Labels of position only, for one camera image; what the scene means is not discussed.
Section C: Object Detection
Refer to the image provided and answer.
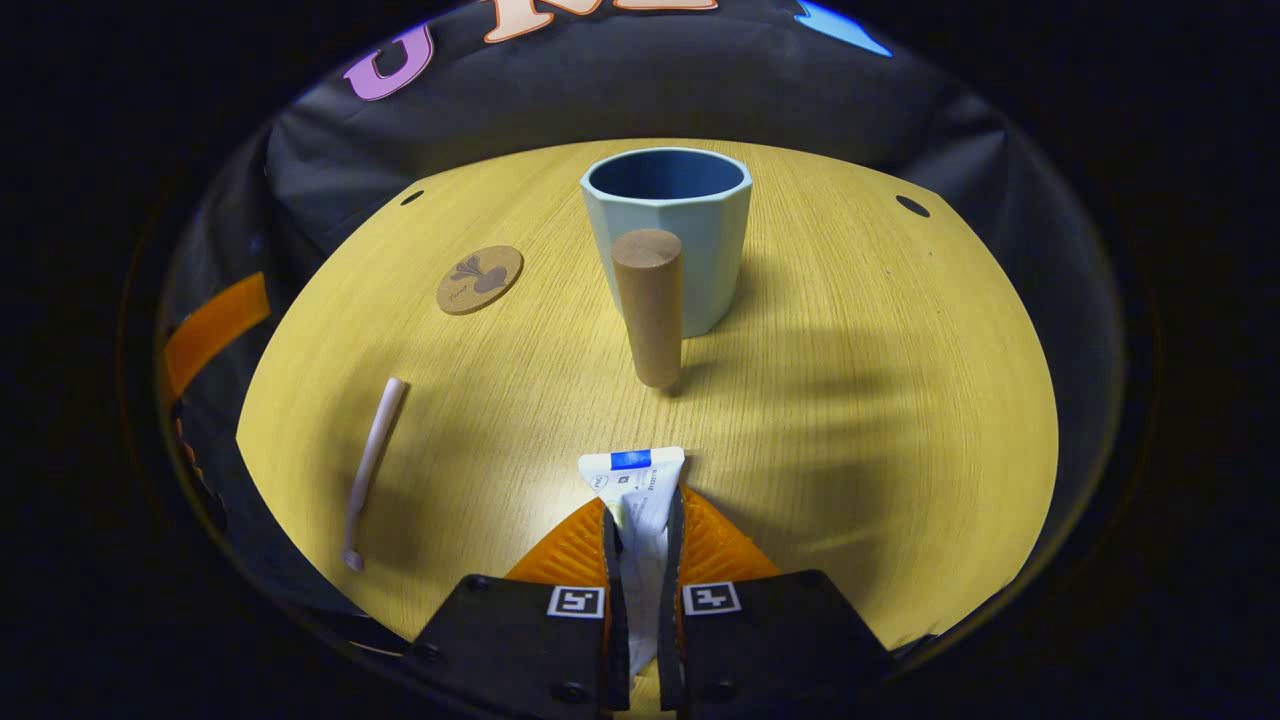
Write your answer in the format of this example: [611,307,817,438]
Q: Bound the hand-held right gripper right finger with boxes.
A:
[658,485,901,720]

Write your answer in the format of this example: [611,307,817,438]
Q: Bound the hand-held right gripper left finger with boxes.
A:
[405,497,631,720]

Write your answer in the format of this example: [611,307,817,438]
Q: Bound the white blue toothpaste tube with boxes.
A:
[578,446,687,676]

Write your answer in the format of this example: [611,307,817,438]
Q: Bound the white toothbrush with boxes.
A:
[343,377,409,573]

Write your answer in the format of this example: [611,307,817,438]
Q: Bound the round brown coaster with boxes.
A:
[436,245,524,317]

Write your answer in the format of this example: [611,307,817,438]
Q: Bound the light blue cup wooden handle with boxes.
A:
[580,147,753,391]

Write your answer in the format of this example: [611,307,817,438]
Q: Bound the wooden desktop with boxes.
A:
[236,138,1059,720]

